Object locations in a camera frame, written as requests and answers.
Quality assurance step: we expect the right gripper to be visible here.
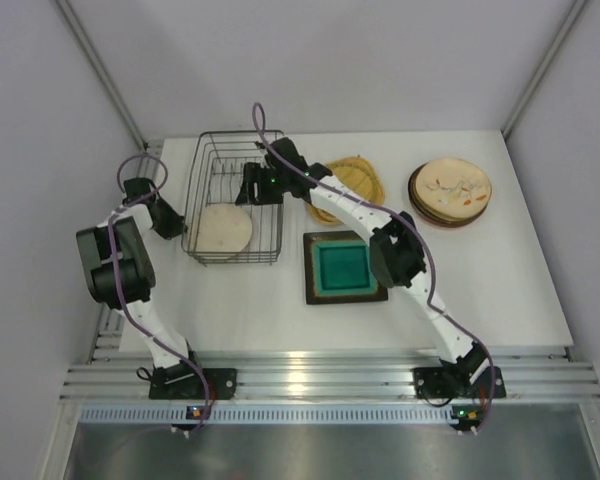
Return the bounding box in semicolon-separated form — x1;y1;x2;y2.
236;164;290;208

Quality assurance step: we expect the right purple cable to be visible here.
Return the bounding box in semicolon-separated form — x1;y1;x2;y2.
251;102;496;434

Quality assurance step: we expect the orange woven square plate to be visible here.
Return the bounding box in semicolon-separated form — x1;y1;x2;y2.
326;156;386;205

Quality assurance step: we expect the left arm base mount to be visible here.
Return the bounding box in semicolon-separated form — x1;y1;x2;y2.
147;365;238;400

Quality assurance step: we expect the slotted cable duct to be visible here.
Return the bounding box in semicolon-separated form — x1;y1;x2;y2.
80;404;479;425

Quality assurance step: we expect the dark square plate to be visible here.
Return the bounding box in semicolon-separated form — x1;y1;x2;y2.
303;231;389;305

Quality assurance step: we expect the aluminium rail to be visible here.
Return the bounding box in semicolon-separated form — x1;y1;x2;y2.
60;348;600;403

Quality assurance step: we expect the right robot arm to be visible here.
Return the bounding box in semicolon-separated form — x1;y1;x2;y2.
236;137;496;397

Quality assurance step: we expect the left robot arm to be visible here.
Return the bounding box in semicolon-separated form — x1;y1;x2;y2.
76;177;206;397

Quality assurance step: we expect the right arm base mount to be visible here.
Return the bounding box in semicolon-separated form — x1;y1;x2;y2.
413;366;506;401

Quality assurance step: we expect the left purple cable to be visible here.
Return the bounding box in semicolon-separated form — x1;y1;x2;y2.
107;153;216;436

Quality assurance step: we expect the dark wire dish rack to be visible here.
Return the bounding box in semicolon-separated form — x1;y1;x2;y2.
181;130;283;265

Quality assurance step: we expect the purple cable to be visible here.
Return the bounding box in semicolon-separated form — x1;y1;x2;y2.
107;153;216;436
251;102;496;434

